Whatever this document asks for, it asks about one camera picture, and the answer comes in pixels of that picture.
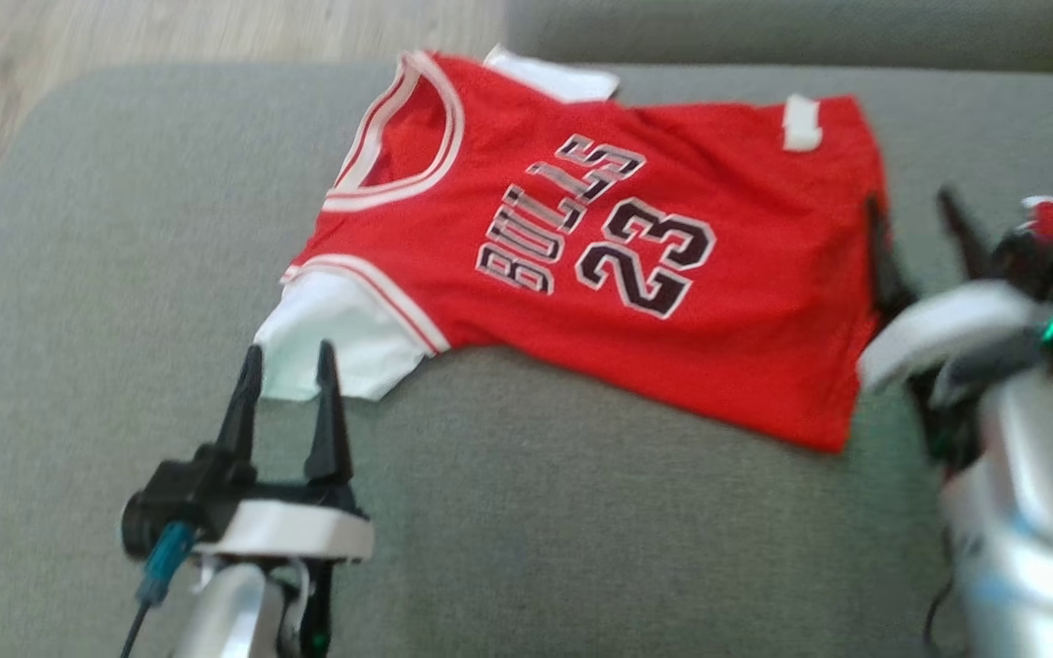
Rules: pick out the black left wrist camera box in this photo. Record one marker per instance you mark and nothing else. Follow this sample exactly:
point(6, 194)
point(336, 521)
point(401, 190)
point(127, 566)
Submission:
point(165, 503)

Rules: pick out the red Bulls 23 jersey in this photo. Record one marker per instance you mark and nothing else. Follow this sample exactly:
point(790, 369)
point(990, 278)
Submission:
point(728, 311)

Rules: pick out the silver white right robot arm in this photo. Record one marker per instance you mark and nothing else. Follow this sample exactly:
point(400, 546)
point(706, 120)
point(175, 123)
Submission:
point(1029, 512)

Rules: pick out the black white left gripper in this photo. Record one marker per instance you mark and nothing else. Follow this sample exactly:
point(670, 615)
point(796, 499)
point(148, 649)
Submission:
point(298, 530)

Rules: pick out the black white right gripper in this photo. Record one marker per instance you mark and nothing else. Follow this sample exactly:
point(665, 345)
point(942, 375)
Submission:
point(938, 329)

